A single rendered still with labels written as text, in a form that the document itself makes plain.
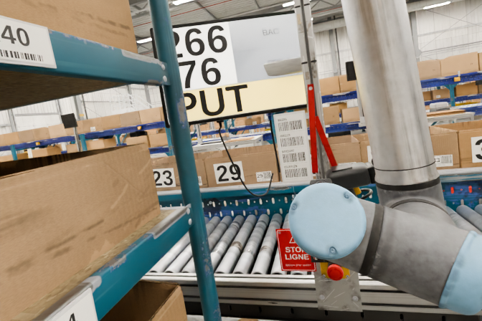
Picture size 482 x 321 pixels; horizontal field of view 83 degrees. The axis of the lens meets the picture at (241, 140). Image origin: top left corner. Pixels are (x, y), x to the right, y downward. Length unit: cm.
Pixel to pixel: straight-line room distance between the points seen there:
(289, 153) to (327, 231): 45
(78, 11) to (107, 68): 7
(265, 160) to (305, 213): 106
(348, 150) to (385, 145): 92
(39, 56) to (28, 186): 10
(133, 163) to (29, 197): 13
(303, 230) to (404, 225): 11
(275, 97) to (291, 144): 17
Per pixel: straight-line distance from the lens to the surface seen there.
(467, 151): 151
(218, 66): 86
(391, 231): 37
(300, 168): 78
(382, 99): 46
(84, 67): 28
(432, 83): 619
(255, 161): 142
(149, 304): 49
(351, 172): 72
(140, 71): 34
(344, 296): 93
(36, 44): 25
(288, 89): 87
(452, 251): 38
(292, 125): 76
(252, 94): 85
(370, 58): 46
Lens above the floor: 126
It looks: 5 degrees down
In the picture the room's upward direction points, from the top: 9 degrees counter-clockwise
